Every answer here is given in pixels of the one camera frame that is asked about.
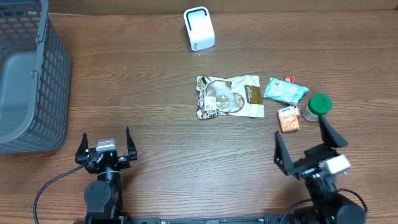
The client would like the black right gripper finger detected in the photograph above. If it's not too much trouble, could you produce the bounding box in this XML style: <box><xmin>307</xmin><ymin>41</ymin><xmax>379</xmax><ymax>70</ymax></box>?
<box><xmin>274</xmin><ymin>131</ymin><xmax>294</xmax><ymax>174</ymax></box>
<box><xmin>318</xmin><ymin>115</ymin><xmax>348</xmax><ymax>148</ymax></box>

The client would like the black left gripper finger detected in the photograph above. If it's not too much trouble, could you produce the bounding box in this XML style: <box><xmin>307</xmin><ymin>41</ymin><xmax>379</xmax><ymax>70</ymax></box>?
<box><xmin>126</xmin><ymin>126</ymin><xmax>137</xmax><ymax>161</ymax></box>
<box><xmin>75</xmin><ymin>133</ymin><xmax>89</xmax><ymax>164</ymax></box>

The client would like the green lid jar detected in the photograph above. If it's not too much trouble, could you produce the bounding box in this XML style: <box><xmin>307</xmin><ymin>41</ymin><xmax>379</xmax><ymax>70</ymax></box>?
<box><xmin>302</xmin><ymin>93</ymin><xmax>332</xmax><ymax>122</ymax></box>

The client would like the small orange tissue pack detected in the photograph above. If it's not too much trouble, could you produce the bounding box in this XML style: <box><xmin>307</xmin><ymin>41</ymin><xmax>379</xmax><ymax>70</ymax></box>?
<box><xmin>277</xmin><ymin>106</ymin><xmax>300</xmax><ymax>133</ymax></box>

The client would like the teal wet wipes packet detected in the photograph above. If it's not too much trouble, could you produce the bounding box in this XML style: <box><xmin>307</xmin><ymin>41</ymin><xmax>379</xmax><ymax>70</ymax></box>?
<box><xmin>263</xmin><ymin>77</ymin><xmax>308</xmax><ymax>106</ymax></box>

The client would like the red candy bar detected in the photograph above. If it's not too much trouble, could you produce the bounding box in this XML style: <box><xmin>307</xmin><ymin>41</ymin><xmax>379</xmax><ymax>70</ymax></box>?
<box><xmin>284</xmin><ymin>75</ymin><xmax>301</xmax><ymax>119</ymax></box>

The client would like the beige snack pouch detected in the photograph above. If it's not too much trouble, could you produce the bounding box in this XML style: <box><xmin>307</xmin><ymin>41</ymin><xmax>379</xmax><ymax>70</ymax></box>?
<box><xmin>196</xmin><ymin>75</ymin><xmax>264</xmax><ymax>119</ymax></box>

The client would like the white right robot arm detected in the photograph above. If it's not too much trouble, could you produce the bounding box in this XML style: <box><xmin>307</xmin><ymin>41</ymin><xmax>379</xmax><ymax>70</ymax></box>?
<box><xmin>274</xmin><ymin>115</ymin><xmax>368</xmax><ymax>224</ymax></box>

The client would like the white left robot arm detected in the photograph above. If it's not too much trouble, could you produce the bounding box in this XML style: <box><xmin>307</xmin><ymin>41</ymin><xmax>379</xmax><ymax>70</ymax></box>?
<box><xmin>75</xmin><ymin>129</ymin><xmax>137</xmax><ymax>224</ymax></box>

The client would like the white barcode scanner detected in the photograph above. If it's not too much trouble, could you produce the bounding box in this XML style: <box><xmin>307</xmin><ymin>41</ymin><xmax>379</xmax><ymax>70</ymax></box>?
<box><xmin>183</xmin><ymin>6</ymin><xmax>215</xmax><ymax>52</ymax></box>

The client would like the dark plastic mesh basket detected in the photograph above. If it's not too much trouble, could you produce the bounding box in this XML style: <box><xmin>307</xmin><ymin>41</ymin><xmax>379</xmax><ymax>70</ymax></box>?
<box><xmin>1</xmin><ymin>0</ymin><xmax>72</xmax><ymax>154</ymax></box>

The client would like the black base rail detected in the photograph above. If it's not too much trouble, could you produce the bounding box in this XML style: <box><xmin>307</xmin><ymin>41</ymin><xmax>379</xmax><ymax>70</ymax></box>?
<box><xmin>131</xmin><ymin>214</ymin><xmax>282</xmax><ymax>224</ymax></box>

